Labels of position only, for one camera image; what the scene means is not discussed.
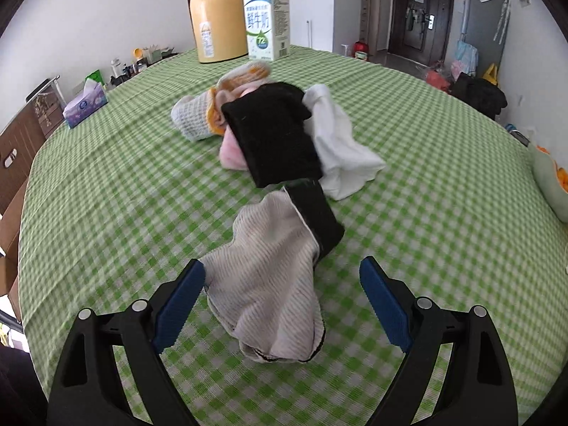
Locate purple tissue box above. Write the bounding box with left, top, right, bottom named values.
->
left=62, top=79, right=109, bottom=129

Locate cream and orange sock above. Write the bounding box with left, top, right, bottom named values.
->
left=217, top=62, right=272, bottom=97

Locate red plastic bag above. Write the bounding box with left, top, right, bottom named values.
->
left=424, top=69, right=453, bottom=92

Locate brown slatted chair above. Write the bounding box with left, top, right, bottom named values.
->
left=0, top=102, right=49, bottom=216

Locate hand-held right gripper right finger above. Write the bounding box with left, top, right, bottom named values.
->
left=359, top=255, right=520, bottom=426

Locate white milk carton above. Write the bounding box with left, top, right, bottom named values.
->
left=242, top=0, right=291, bottom=62

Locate light blue bag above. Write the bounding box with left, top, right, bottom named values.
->
left=455, top=40, right=480, bottom=76

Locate grey upright board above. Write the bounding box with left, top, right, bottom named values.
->
left=459, top=0, right=511, bottom=85

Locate grey sock with black cuff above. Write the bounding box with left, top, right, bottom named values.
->
left=202, top=177, right=346, bottom=365

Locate yellow thermos jug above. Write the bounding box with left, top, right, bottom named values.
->
left=189, top=0, right=249, bottom=64

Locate green checked tablecloth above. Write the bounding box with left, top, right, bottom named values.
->
left=18, top=44, right=568, bottom=426

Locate grey waffle sock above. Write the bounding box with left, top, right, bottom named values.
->
left=171, top=89, right=227, bottom=143

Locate brown cardboard box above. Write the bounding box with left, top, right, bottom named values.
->
left=0, top=177, right=29, bottom=322

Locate green bowl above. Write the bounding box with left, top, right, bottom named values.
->
left=530, top=142, right=568, bottom=223

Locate black bag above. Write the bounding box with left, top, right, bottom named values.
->
left=450, top=72, right=508, bottom=120

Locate pink sock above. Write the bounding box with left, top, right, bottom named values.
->
left=218, top=89, right=255, bottom=171

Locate large white sock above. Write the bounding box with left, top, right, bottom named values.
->
left=304, top=83, right=387, bottom=201

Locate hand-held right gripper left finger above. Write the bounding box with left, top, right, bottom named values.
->
left=47, top=258, right=207, bottom=426

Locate dark brown door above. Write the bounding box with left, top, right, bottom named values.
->
left=388, top=0, right=456, bottom=65

